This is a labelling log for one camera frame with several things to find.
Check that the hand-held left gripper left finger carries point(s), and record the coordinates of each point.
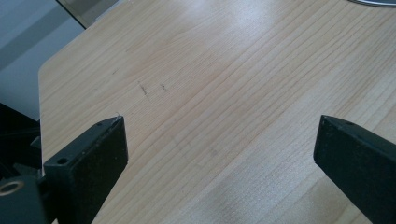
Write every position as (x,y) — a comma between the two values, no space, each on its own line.
(93,161)

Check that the round metal rim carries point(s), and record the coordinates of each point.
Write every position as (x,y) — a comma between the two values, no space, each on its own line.
(373,2)

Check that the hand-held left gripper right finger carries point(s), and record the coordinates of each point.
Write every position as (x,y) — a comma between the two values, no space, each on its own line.
(358,161)

